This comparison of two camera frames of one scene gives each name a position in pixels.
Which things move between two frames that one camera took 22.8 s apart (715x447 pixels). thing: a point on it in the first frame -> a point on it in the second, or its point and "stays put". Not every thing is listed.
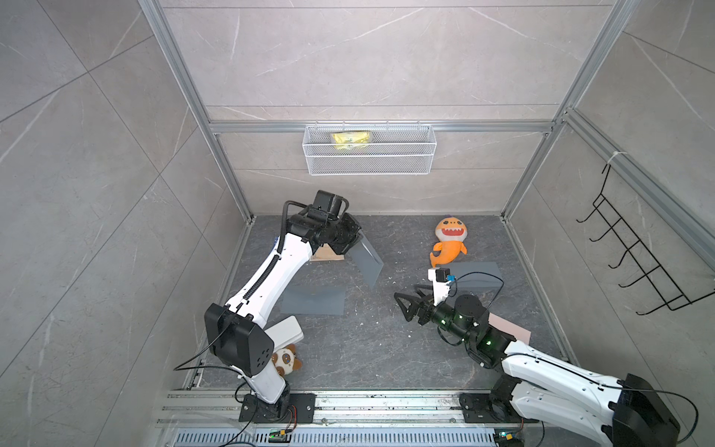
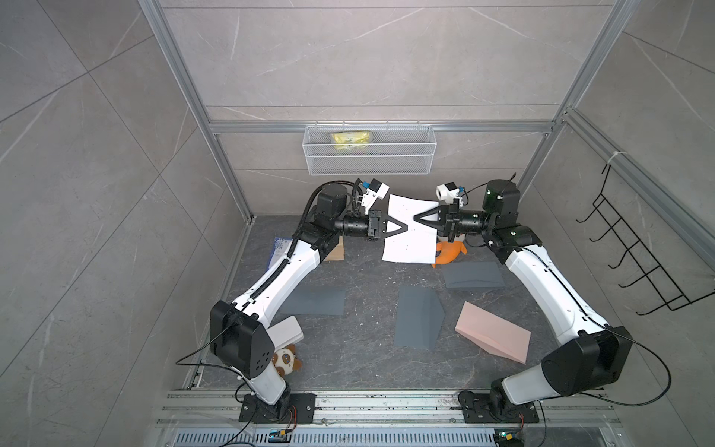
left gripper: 352,230 -> 373,222
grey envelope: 316,301 stays put
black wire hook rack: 673,299 stays put
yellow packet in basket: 350,141 stays put
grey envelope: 366,259 -> 420,317
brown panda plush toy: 286,360 stays put
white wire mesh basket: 370,150 stays put
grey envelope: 478,276 stays put
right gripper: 416,304 -> 447,224
